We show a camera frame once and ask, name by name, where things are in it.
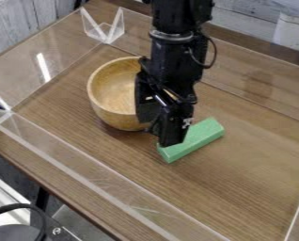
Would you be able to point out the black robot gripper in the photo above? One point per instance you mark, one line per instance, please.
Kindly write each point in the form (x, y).
(167, 77)

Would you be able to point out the green rectangular block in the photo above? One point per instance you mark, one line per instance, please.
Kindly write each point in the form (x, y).
(201, 133)

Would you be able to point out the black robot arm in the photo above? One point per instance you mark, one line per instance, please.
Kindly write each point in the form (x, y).
(176, 33)

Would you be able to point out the brown wooden bowl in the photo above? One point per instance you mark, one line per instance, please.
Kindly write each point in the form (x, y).
(111, 93)

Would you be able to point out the black table leg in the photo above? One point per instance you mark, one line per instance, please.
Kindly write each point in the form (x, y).
(41, 199)

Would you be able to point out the white cylindrical container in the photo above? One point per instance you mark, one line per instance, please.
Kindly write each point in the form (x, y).
(285, 34)

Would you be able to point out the clear acrylic enclosure wall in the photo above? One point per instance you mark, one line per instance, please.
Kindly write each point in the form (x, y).
(229, 192)

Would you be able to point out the grey metal bracket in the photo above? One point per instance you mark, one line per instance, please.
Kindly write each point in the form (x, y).
(55, 231)

